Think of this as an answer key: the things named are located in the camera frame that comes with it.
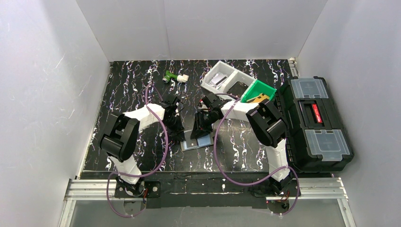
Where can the black tool box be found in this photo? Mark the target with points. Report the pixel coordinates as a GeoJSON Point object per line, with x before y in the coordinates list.
{"type": "Point", "coordinates": [317, 141]}

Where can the green white pipe fitting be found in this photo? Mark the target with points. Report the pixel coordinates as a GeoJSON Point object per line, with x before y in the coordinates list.
{"type": "Point", "coordinates": [179, 78]}

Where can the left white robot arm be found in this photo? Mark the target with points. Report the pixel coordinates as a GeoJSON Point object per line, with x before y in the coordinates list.
{"type": "Point", "coordinates": [120, 134]}

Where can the cards in white bin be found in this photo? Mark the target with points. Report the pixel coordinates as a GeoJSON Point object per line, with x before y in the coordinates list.
{"type": "Point", "coordinates": [217, 80]}

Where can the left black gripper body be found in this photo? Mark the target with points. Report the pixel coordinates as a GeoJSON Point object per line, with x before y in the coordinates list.
{"type": "Point", "coordinates": [175, 122]}

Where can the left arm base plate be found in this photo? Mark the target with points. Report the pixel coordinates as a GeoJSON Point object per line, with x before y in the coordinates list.
{"type": "Point", "coordinates": [137, 189]}

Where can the aluminium frame rail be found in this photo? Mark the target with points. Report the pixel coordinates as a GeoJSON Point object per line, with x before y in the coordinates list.
{"type": "Point", "coordinates": [203, 192]}

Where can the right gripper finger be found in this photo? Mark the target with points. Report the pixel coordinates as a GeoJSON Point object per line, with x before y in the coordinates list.
{"type": "Point", "coordinates": [206, 129]}
{"type": "Point", "coordinates": [197, 131]}

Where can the black item in bin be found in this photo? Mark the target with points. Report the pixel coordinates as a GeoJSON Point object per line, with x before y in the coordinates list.
{"type": "Point", "coordinates": [238, 89]}

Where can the green plastic bin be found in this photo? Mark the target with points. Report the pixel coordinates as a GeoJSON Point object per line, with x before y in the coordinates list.
{"type": "Point", "coordinates": [255, 89]}

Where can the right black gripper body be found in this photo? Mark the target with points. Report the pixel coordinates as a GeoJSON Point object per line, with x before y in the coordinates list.
{"type": "Point", "coordinates": [204, 122]}

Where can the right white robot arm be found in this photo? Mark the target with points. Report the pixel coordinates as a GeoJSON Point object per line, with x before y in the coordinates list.
{"type": "Point", "coordinates": [266, 121]}

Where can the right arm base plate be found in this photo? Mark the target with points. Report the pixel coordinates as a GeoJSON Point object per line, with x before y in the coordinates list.
{"type": "Point", "coordinates": [272, 188]}

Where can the yellow item in green bin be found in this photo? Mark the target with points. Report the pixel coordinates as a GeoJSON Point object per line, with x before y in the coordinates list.
{"type": "Point", "coordinates": [258, 98]}

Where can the grey credit card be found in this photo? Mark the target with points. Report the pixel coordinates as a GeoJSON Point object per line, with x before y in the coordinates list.
{"type": "Point", "coordinates": [190, 144]}

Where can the white two-compartment bin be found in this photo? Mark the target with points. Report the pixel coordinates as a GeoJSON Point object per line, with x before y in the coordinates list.
{"type": "Point", "coordinates": [233, 74]}

